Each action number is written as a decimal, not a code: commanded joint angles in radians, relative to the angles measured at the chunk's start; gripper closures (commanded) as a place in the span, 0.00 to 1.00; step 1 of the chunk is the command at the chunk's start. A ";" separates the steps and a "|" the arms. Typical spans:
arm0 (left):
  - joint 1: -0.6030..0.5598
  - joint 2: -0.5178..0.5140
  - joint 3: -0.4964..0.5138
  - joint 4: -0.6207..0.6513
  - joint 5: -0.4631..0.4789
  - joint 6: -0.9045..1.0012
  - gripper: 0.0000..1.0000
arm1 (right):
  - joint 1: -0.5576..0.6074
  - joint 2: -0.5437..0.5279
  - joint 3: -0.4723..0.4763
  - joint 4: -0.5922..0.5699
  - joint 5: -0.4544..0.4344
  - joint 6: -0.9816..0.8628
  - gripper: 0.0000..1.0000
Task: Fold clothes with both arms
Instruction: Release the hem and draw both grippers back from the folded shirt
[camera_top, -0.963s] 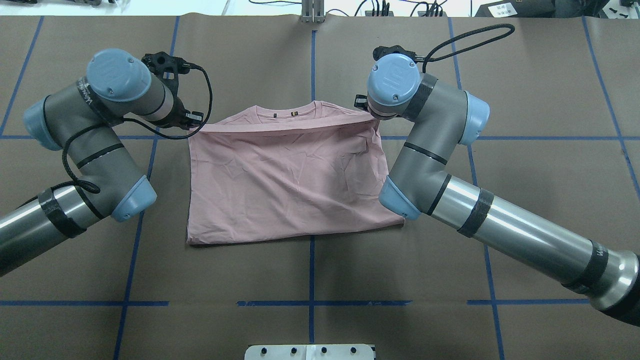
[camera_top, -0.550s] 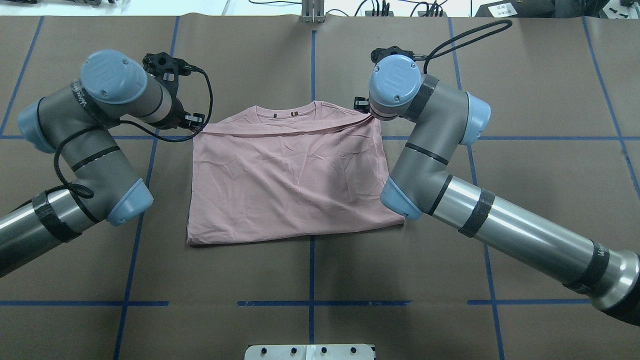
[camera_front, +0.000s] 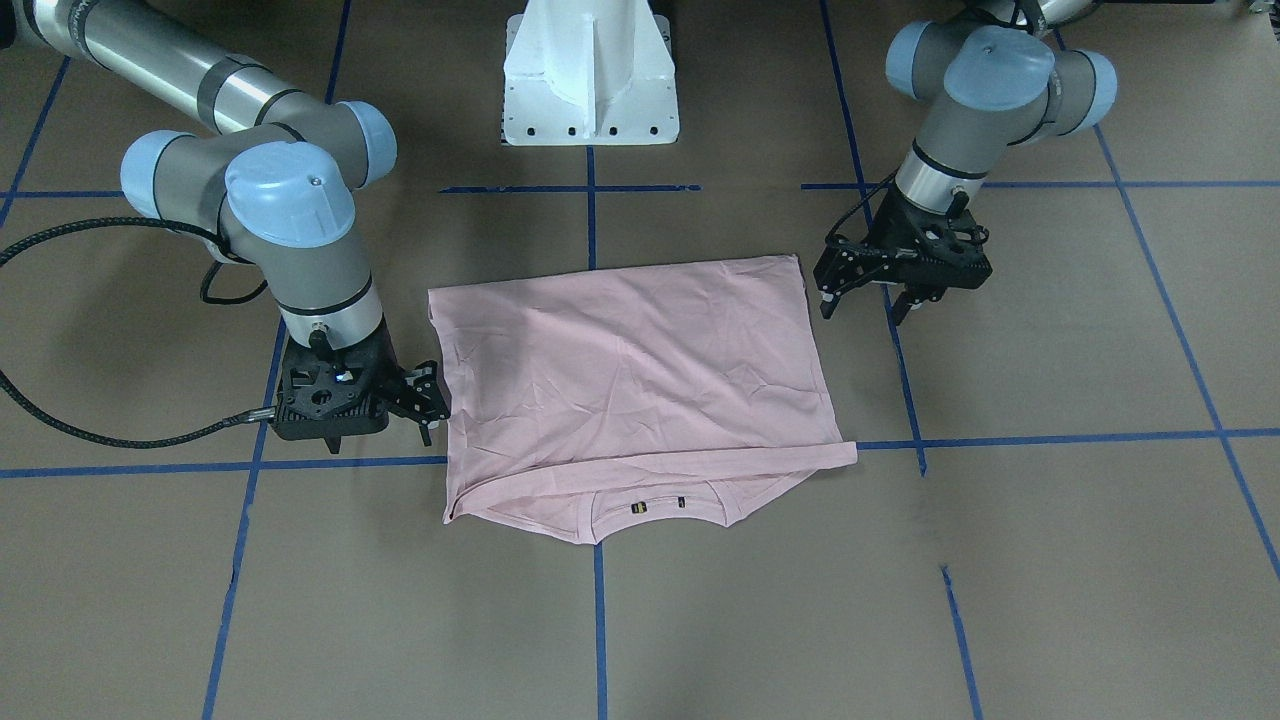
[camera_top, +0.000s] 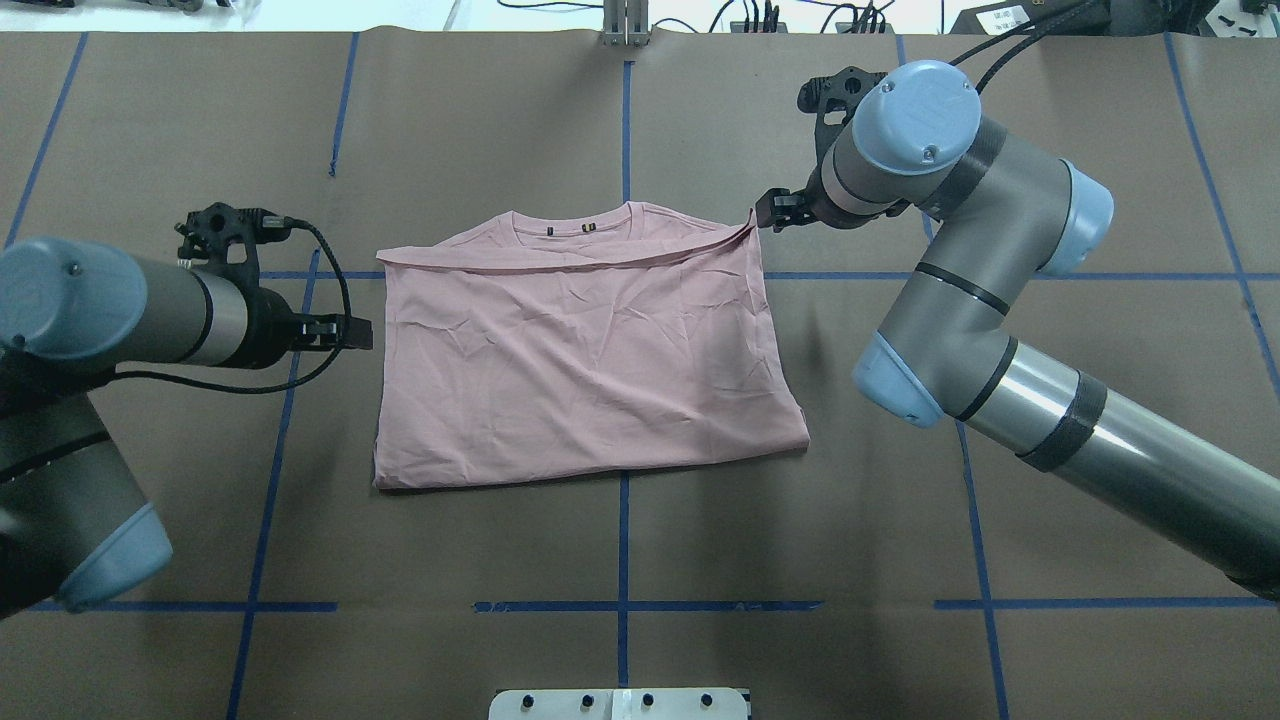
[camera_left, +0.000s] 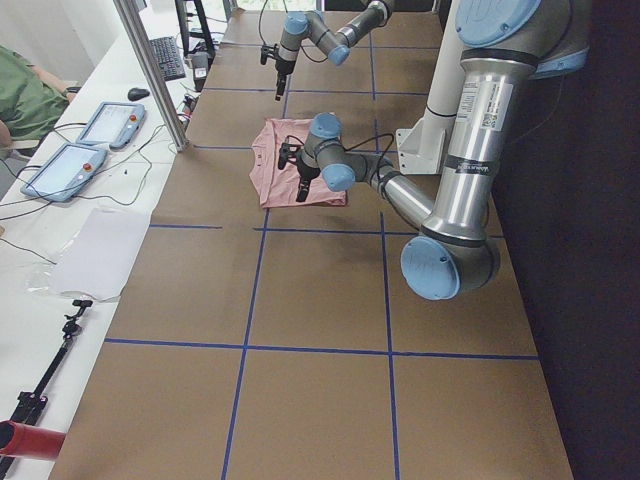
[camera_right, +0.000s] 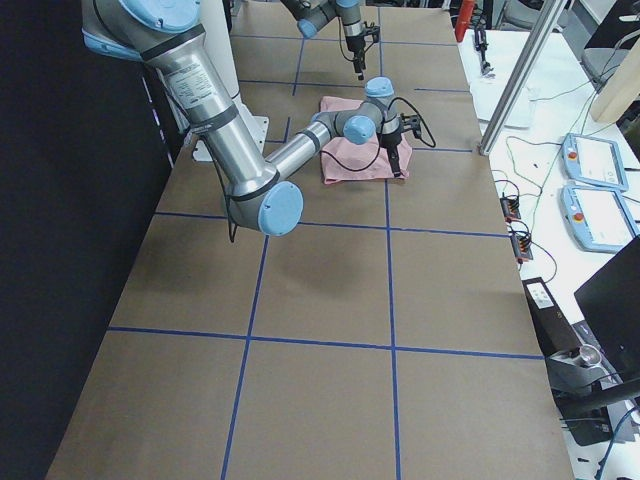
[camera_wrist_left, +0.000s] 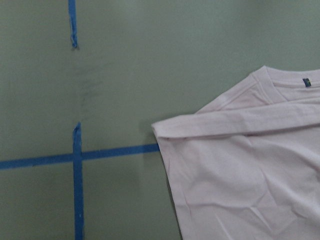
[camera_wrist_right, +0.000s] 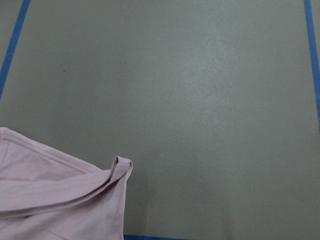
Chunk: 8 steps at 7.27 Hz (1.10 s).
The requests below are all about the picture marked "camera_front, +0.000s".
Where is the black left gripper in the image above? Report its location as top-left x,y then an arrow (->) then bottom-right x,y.
812,184 -> 993,325

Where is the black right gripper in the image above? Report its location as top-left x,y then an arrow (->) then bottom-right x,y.
271,328 -> 451,456

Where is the pink Snoopy t-shirt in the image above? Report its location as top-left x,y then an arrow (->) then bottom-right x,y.
428,255 -> 859,544

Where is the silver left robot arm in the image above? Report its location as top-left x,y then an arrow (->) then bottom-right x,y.
813,1 -> 1117,324

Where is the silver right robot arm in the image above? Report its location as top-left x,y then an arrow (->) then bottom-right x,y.
3,1 -> 451,454

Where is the black braided cable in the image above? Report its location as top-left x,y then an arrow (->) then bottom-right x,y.
0,217 -> 282,448

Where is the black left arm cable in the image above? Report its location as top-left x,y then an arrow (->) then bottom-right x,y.
826,0 -> 1046,251

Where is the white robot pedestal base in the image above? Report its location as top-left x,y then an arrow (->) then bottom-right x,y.
500,1 -> 681,147

